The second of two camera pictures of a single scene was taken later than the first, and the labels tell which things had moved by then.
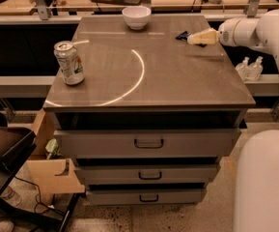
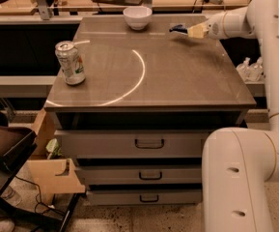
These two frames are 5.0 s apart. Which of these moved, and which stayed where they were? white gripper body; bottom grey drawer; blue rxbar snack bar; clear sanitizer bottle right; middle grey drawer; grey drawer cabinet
Moved: white gripper body; blue rxbar snack bar
Stayed: grey drawer cabinet; clear sanitizer bottle right; bottom grey drawer; middle grey drawer
